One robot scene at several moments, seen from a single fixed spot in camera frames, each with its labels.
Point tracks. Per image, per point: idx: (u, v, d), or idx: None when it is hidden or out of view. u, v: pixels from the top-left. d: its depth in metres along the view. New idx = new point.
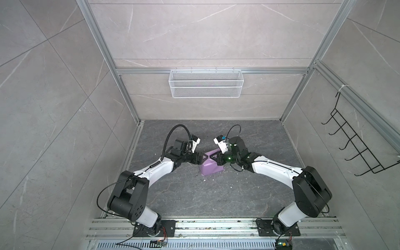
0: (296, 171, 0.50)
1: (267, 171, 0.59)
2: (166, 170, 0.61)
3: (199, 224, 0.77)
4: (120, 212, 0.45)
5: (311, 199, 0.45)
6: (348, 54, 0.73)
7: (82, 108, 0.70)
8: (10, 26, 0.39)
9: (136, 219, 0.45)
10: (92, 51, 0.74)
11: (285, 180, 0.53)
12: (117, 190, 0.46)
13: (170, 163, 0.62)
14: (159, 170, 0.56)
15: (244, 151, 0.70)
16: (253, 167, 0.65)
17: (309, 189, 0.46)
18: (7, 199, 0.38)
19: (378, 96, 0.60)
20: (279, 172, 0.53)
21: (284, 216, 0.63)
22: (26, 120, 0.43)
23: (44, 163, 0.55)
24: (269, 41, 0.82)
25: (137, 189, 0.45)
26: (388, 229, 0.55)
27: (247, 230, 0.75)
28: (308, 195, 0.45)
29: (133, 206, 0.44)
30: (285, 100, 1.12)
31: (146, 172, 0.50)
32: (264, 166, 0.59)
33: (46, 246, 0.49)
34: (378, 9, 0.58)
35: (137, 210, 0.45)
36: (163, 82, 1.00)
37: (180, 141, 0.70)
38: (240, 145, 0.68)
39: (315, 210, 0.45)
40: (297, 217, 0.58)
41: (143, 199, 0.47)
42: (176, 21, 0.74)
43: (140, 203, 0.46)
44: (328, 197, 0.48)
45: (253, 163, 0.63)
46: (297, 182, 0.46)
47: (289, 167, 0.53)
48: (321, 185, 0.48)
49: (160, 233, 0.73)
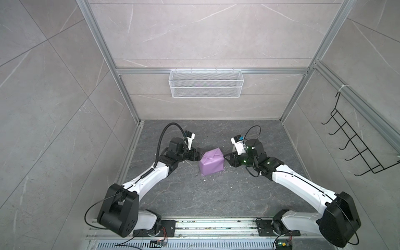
0: (329, 195, 0.45)
1: (291, 185, 0.53)
2: (161, 176, 0.58)
3: (199, 224, 0.77)
4: (110, 228, 0.43)
5: (345, 233, 0.42)
6: (348, 54, 0.73)
7: (82, 108, 0.70)
8: (10, 26, 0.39)
9: (128, 232, 0.45)
10: (92, 51, 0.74)
11: (315, 204, 0.47)
12: (107, 205, 0.43)
13: (165, 170, 0.59)
14: (151, 179, 0.52)
15: (261, 155, 0.64)
16: (272, 175, 0.58)
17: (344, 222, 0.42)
18: (7, 199, 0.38)
19: (378, 96, 0.60)
20: (308, 191, 0.47)
21: (290, 221, 0.62)
22: (26, 120, 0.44)
23: (44, 163, 0.55)
24: (269, 41, 0.82)
25: (126, 204, 0.42)
26: (389, 229, 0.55)
27: (247, 230, 0.75)
28: (344, 228, 0.42)
29: (123, 222, 0.42)
30: (285, 100, 1.12)
31: (136, 185, 0.47)
32: (288, 179, 0.53)
33: (46, 246, 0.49)
34: (378, 9, 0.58)
35: (128, 225, 0.43)
36: (163, 82, 1.00)
37: (176, 143, 0.64)
38: (259, 148, 0.62)
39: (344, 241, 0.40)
40: (303, 228, 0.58)
41: (134, 213, 0.44)
42: (176, 21, 0.74)
43: (131, 217, 0.44)
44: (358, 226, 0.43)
45: (274, 172, 0.57)
46: (331, 210, 0.41)
47: (321, 189, 0.46)
48: (353, 214, 0.43)
49: (160, 233, 0.73)
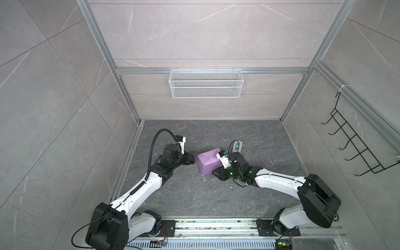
0: (299, 180, 0.50)
1: (272, 185, 0.58)
2: (154, 187, 0.56)
3: (200, 224, 0.77)
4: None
5: (321, 209, 0.44)
6: (348, 54, 0.73)
7: (82, 108, 0.70)
8: (10, 26, 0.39)
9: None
10: (92, 51, 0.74)
11: (291, 192, 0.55)
12: (94, 226, 0.41)
13: (159, 180, 0.57)
14: (142, 194, 0.50)
15: (245, 165, 0.70)
16: (256, 182, 0.64)
17: (316, 199, 0.45)
18: (7, 199, 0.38)
19: (378, 96, 0.60)
20: (283, 183, 0.53)
21: (286, 219, 0.63)
22: (26, 120, 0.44)
23: (44, 163, 0.55)
24: (269, 41, 0.82)
25: (113, 226, 0.40)
26: (388, 229, 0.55)
27: (247, 230, 0.75)
28: (317, 205, 0.44)
29: (110, 246, 0.40)
30: (285, 100, 1.12)
31: (124, 202, 0.45)
32: (267, 179, 0.59)
33: (46, 246, 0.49)
34: (378, 8, 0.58)
35: (117, 246, 0.42)
36: (163, 82, 1.00)
37: (170, 151, 0.61)
38: (240, 160, 0.68)
39: (327, 220, 0.43)
40: (300, 222, 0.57)
41: (124, 233, 0.43)
42: (176, 21, 0.74)
43: (121, 238, 0.42)
44: (337, 204, 0.46)
45: (255, 178, 0.63)
46: (302, 191, 0.45)
47: (293, 177, 0.52)
48: (327, 192, 0.47)
49: (160, 233, 0.73)
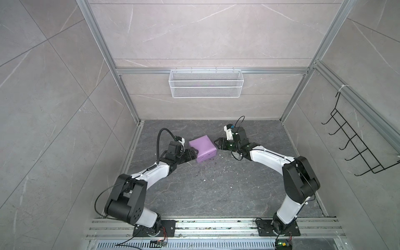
0: (288, 159, 0.53)
1: (263, 158, 0.62)
2: (163, 173, 0.62)
3: (199, 224, 0.77)
4: (119, 216, 0.44)
5: (297, 184, 0.49)
6: (348, 54, 0.73)
7: (82, 108, 0.70)
8: (10, 26, 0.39)
9: (135, 222, 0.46)
10: (92, 51, 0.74)
11: (279, 168, 0.55)
12: (115, 194, 0.45)
13: (167, 169, 0.64)
14: (156, 173, 0.57)
15: (244, 140, 0.74)
16: (251, 154, 0.68)
17: (296, 175, 0.49)
18: (7, 199, 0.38)
19: (379, 96, 0.60)
20: (274, 159, 0.57)
21: (283, 212, 0.64)
22: (26, 120, 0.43)
23: (44, 163, 0.55)
24: (269, 41, 0.82)
25: (135, 191, 0.45)
26: (388, 229, 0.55)
27: (247, 230, 0.75)
28: (295, 180, 0.49)
29: (130, 209, 0.44)
30: (285, 100, 1.12)
31: (143, 175, 0.50)
32: (260, 153, 0.63)
33: (46, 246, 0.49)
34: (378, 8, 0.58)
35: (135, 212, 0.45)
36: (163, 82, 1.00)
37: (174, 146, 0.70)
38: (241, 134, 0.73)
39: (301, 195, 0.48)
40: (291, 210, 0.59)
41: (141, 201, 0.47)
42: (176, 21, 0.74)
43: (139, 205, 0.46)
44: (316, 186, 0.51)
45: (251, 151, 0.67)
46: (286, 167, 0.50)
47: (284, 156, 0.56)
48: (310, 174, 0.51)
49: (160, 233, 0.73)
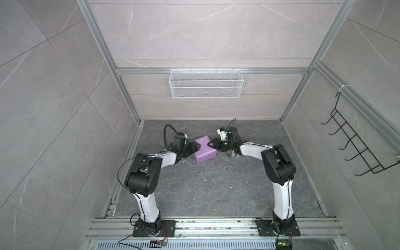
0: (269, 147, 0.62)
1: (250, 151, 0.72)
2: (171, 160, 0.70)
3: (200, 224, 0.77)
4: (138, 186, 0.50)
5: (274, 167, 0.57)
6: (348, 54, 0.73)
7: (82, 108, 0.70)
8: (10, 26, 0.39)
9: (151, 193, 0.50)
10: (92, 51, 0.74)
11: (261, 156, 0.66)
12: (135, 167, 0.52)
13: (173, 156, 0.70)
14: (166, 157, 0.64)
15: (237, 137, 0.85)
16: (241, 149, 0.78)
17: (273, 159, 0.58)
18: (7, 200, 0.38)
19: (378, 96, 0.60)
20: (257, 148, 0.66)
21: (277, 206, 0.66)
22: (26, 120, 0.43)
23: (44, 163, 0.55)
24: (269, 41, 0.82)
25: (153, 164, 0.52)
26: (388, 229, 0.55)
27: (247, 230, 0.75)
28: (273, 164, 0.57)
29: (148, 179, 0.50)
30: (285, 100, 1.12)
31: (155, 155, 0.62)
32: (247, 145, 0.73)
33: (46, 246, 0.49)
34: (378, 9, 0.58)
35: (152, 184, 0.52)
36: (163, 82, 1.00)
37: (179, 139, 0.78)
38: (234, 133, 0.83)
39: (277, 177, 0.56)
40: (281, 199, 0.63)
41: (157, 175, 0.54)
42: (176, 21, 0.74)
43: (155, 178, 0.53)
44: (292, 169, 0.58)
45: (240, 146, 0.77)
46: (264, 152, 0.58)
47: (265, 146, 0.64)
48: (286, 158, 0.59)
49: (160, 233, 0.73)
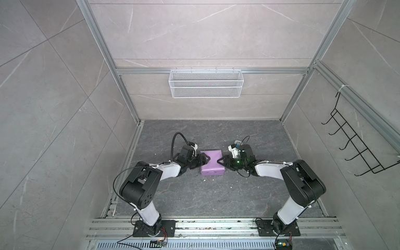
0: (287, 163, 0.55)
1: (267, 171, 0.65)
2: (173, 173, 0.66)
3: (200, 224, 0.77)
4: (131, 198, 0.47)
5: (298, 185, 0.49)
6: (348, 54, 0.73)
7: (82, 108, 0.70)
8: (10, 26, 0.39)
9: (145, 207, 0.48)
10: (92, 51, 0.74)
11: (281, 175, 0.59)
12: (132, 177, 0.49)
13: (178, 168, 0.68)
14: (170, 168, 0.61)
15: (250, 157, 0.78)
16: (257, 169, 0.70)
17: (296, 177, 0.50)
18: (7, 199, 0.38)
19: (378, 96, 0.60)
20: (274, 167, 0.59)
21: (283, 212, 0.64)
22: (26, 120, 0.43)
23: (44, 163, 0.55)
24: (269, 41, 0.82)
25: (152, 177, 0.49)
26: (388, 229, 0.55)
27: (247, 230, 0.75)
28: (296, 182, 0.49)
29: (144, 193, 0.47)
30: (285, 100, 1.12)
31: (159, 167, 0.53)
32: (263, 165, 0.66)
33: (46, 246, 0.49)
34: (378, 8, 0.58)
35: (147, 198, 0.48)
36: (163, 82, 1.00)
37: (187, 149, 0.74)
38: (248, 151, 0.76)
39: (304, 197, 0.47)
40: (294, 213, 0.59)
41: (153, 189, 0.50)
42: (176, 21, 0.74)
43: (150, 192, 0.49)
44: (321, 189, 0.49)
45: (256, 165, 0.70)
46: (285, 169, 0.51)
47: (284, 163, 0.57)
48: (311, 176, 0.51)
49: (160, 233, 0.73)
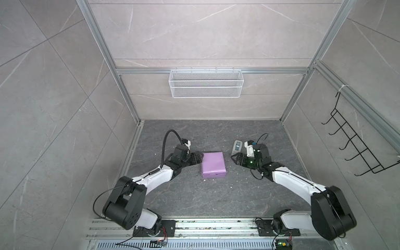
0: (318, 187, 0.48)
1: (289, 184, 0.57)
2: (165, 178, 0.61)
3: (199, 224, 0.77)
4: (115, 220, 0.43)
5: (329, 220, 0.43)
6: (348, 54, 0.73)
7: (82, 108, 0.70)
8: (10, 26, 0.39)
9: (131, 226, 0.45)
10: (92, 51, 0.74)
11: (306, 196, 0.49)
12: (114, 196, 0.45)
13: (170, 172, 0.62)
14: (158, 178, 0.55)
15: (266, 158, 0.70)
16: (273, 175, 0.63)
17: (328, 209, 0.43)
18: (7, 199, 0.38)
19: (378, 96, 0.60)
20: (300, 185, 0.51)
21: (289, 219, 0.62)
22: (26, 120, 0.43)
23: (44, 163, 0.55)
24: (269, 41, 0.82)
25: (134, 195, 0.44)
26: (389, 229, 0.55)
27: (247, 230, 0.75)
28: (327, 214, 0.43)
29: (127, 213, 0.43)
30: (285, 100, 1.12)
31: (144, 179, 0.50)
32: (285, 176, 0.58)
33: (46, 246, 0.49)
34: (378, 8, 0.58)
35: (132, 217, 0.45)
36: (163, 82, 1.00)
37: (180, 149, 0.68)
38: (264, 151, 0.69)
39: (332, 232, 0.42)
40: (300, 226, 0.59)
41: (138, 207, 0.46)
42: (176, 21, 0.74)
43: (135, 210, 0.45)
44: (351, 223, 0.44)
45: (274, 172, 0.62)
46: (317, 197, 0.44)
47: (312, 183, 0.50)
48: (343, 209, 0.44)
49: (160, 233, 0.73)
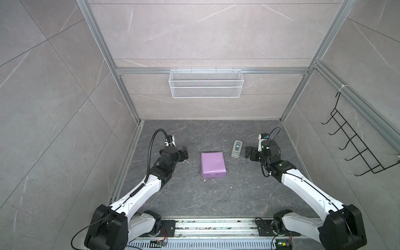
0: (335, 204, 0.44)
1: (300, 191, 0.53)
2: (153, 189, 0.56)
3: (199, 224, 0.77)
4: None
5: (341, 242, 0.41)
6: (348, 54, 0.73)
7: (82, 108, 0.70)
8: (10, 26, 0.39)
9: None
10: (92, 51, 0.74)
11: (317, 208, 0.47)
12: (93, 229, 0.41)
13: (158, 183, 0.57)
14: (142, 196, 0.50)
15: (275, 156, 0.65)
16: (282, 177, 0.59)
17: (343, 230, 0.41)
18: (7, 199, 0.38)
19: (378, 96, 0.60)
20: (314, 197, 0.47)
21: (290, 221, 0.62)
22: (26, 120, 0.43)
23: (44, 163, 0.55)
24: (269, 41, 0.82)
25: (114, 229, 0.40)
26: (389, 229, 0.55)
27: (247, 230, 0.75)
28: (340, 236, 0.40)
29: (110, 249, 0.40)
30: (285, 100, 1.12)
31: (124, 204, 0.45)
32: (297, 183, 0.53)
33: (46, 246, 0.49)
34: (378, 8, 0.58)
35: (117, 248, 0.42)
36: (163, 82, 1.00)
37: (169, 154, 0.62)
38: (273, 149, 0.63)
39: None
40: (300, 230, 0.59)
41: (123, 235, 0.42)
42: (176, 21, 0.74)
43: (120, 240, 0.42)
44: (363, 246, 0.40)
45: (284, 174, 0.57)
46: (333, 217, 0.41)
47: (328, 197, 0.46)
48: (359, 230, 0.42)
49: (160, 233, 0.73)
